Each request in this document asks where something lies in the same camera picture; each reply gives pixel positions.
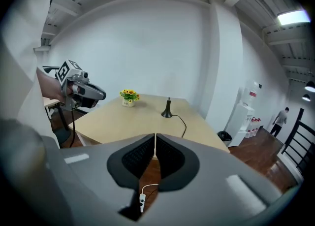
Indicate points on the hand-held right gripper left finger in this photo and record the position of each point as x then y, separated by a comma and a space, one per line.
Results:
88, 171

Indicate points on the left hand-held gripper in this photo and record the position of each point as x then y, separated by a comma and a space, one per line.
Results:
64, 71

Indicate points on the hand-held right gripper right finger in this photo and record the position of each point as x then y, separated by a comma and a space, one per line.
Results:
221, 175

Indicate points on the person's left forearm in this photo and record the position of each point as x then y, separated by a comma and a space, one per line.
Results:
48, 86

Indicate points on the person's left hand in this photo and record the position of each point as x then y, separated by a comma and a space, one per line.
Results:
75, 89

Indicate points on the sunflowers in white pot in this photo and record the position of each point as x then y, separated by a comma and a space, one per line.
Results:
129, 97

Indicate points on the black trash bin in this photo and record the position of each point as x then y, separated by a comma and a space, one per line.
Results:
224, 136

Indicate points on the black office chair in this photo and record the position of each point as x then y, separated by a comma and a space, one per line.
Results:
50, 68

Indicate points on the red cap plastic jug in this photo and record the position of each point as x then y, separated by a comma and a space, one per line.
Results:
256, 122
252, 132

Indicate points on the white water dispenser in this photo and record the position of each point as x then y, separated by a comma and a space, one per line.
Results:
242, 124

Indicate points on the white power strip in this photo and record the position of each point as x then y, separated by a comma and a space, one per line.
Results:
142, 201

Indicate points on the person's white shirt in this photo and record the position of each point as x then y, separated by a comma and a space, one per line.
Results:
22, 55

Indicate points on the clear water dispenser bottle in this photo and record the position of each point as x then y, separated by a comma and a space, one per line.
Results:
251, 93

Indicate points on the black metal railing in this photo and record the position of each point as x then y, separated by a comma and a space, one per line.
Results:
299, 131

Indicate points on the black pendant lamp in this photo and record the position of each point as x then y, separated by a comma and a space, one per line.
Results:
310, 86
306, 97

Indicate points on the rectangular ceiling light panel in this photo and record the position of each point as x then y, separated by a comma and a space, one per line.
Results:
293, 17

